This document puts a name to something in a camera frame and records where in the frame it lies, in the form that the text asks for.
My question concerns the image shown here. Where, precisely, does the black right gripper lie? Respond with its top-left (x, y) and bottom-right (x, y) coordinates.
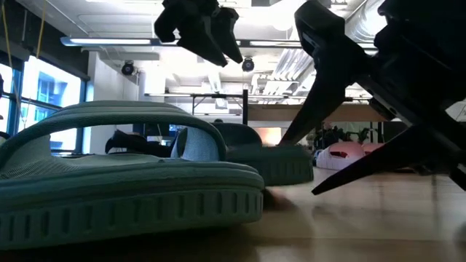
top-left (278, 0), bottom-right (466, 196)

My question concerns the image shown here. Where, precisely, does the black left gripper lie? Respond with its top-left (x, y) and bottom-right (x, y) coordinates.
top-left (154, 0), bottom-right (244, 68)

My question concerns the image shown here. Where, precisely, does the green rubber slide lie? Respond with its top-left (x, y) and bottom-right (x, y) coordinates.
top-left (210, 122), bottom-right (315, 187)
top-left (0, 100), bottom-right (266, 251)

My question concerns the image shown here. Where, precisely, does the black rubber slide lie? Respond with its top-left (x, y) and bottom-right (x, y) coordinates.
top-left (138, 140), bottom-right (176, 158)
top-left (104, 130), bottom-right (146, 156)

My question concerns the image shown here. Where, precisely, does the person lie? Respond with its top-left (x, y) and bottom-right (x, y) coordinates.
top-left (314, 122), bottom-right (341, 149)

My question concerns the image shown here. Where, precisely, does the long ceiling light bar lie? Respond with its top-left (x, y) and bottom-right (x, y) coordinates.
top-left (60, 35), bottom-right (378, 50)

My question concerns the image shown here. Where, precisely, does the large window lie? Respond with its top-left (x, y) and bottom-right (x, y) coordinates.
top-left (0, 54), bottom-right (88, 156)

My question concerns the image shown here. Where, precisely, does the wooden shelf with black frame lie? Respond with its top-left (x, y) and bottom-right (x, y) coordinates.
top-left (242, 88), bottom-right (387, 146)

